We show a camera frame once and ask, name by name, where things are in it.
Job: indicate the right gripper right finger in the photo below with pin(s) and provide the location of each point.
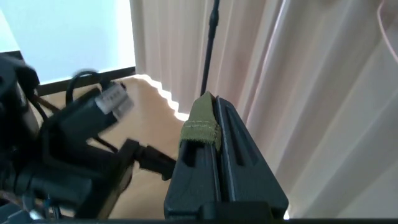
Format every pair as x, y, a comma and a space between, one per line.
248, 174

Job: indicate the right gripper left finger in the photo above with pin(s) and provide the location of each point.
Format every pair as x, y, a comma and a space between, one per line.
192, 180

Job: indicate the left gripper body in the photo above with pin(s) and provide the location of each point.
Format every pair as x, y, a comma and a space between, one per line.
81, 124

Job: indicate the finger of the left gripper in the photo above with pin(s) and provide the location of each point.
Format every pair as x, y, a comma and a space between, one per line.
155, 163

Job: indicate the green shirt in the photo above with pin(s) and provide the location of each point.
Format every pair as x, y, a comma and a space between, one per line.
200, 121

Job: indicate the black clothes rack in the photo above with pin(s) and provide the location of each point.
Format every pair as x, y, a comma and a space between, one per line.
213, 18

